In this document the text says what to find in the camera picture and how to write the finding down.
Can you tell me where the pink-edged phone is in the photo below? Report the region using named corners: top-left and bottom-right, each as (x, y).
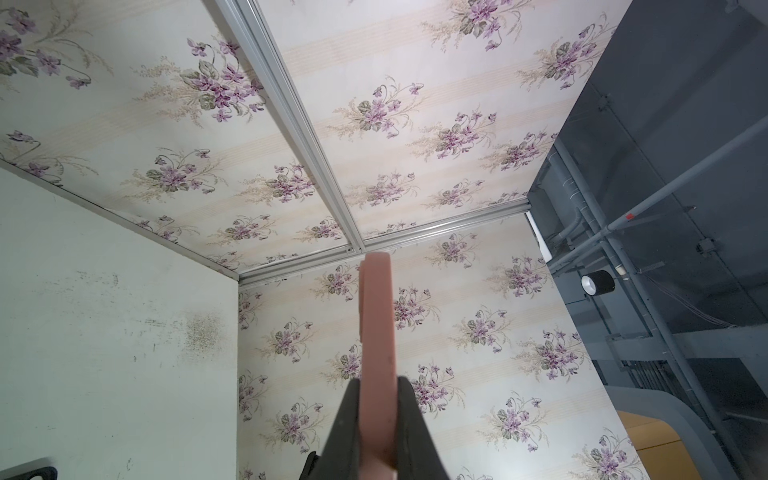
top-left (358, 252), bottom-right (398, 479)

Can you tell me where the black phone case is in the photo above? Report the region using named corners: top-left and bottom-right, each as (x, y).
top-left (1, 466), bottom-right (58, 480)

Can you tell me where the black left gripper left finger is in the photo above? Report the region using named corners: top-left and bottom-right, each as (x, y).
top-left (305, 379), bottom-right (361, 480)

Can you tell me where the round ceiling spotlight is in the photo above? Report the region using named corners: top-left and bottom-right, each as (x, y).
top-left (580, 270), bottom-right (616, 297)

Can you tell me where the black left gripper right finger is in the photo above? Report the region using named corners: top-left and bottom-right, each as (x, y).
top-left (395, 376), bottom-right (449, 480)

